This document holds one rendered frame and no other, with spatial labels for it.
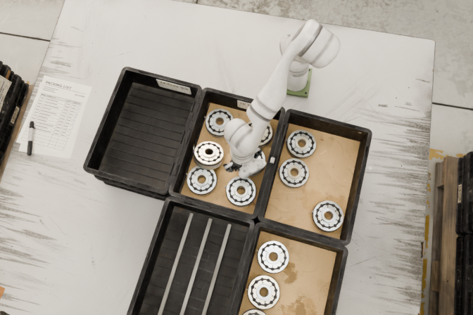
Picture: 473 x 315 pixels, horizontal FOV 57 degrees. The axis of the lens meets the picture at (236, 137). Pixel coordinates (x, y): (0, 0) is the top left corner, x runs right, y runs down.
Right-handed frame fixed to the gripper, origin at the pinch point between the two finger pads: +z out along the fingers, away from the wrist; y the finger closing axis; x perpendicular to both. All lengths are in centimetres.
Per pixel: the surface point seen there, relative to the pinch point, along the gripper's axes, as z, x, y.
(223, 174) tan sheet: 4.4, -1.4, 7.0
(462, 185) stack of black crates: 67, 48, -96
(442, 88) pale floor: 87, -1, -133
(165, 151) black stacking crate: 4.5, -19.1, 21.1
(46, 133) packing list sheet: 17, -54, 59
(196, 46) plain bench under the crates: 17, -58, -11
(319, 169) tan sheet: 4.5, 14.2, -23.0
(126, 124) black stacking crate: 4.4, -35.3, 28.8
